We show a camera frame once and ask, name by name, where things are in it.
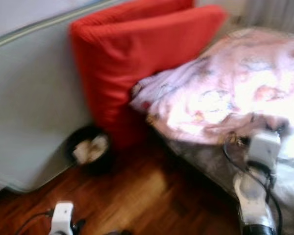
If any red cushion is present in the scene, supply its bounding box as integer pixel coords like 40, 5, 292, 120
70, 5, 226, 150
69, 0, 194, 29

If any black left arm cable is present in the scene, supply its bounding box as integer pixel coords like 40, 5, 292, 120
16, 211, 54, 235

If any pink cartoon print blanket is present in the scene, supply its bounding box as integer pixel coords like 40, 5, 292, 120
130, 27, 294, 147

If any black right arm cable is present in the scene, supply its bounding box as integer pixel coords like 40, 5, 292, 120
223, 137, 285, 235

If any grey curtain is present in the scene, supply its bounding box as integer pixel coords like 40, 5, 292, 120
240, 0, 294, 35

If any black waste bin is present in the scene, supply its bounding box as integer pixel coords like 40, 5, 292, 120
66, 125, 113, 174

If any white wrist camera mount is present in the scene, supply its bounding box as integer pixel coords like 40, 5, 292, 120
247, 131, 282, 169
51, 201, 74, 235

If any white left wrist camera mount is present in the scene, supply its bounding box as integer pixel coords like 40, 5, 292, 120
51, 201, 74, 235

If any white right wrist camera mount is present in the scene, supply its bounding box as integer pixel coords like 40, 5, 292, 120
247, 131, 282, 169

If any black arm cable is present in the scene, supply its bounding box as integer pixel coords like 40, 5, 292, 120
16, 211, 54, 235
223, 137, 285, 235

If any white crumpled paper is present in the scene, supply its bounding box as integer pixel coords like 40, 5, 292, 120
73, 136, 108, 165

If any pale grey cabinet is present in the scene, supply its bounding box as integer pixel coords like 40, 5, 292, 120
0, 0, 118, 194

